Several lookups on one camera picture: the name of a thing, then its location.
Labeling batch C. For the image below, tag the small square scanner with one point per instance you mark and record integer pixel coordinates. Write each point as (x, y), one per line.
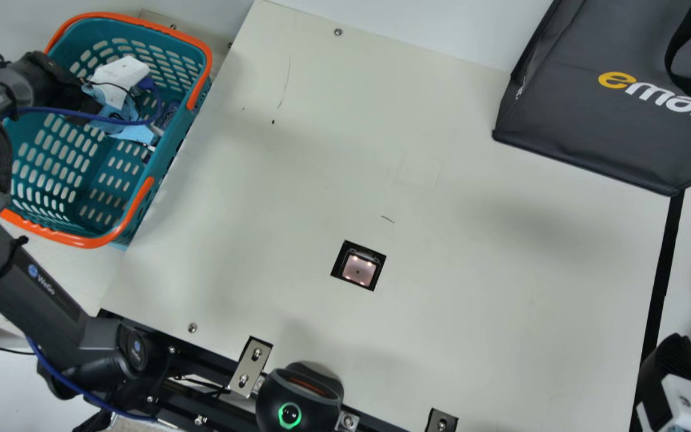
(358, 267)

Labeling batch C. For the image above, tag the black strip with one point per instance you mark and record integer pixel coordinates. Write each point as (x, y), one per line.
(663, 270)

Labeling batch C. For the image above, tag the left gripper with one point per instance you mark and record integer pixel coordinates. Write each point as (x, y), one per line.
(119, 123)

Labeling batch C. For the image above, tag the black device with green light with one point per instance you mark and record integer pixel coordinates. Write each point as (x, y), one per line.
(297, 396)

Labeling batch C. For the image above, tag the teal shopping basket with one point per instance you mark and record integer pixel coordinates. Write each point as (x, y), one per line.
(69, 180)

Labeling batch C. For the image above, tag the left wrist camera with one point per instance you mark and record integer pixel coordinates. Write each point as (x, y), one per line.
(120, 73)

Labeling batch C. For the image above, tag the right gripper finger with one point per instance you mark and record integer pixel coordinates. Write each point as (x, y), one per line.
(675, 360)

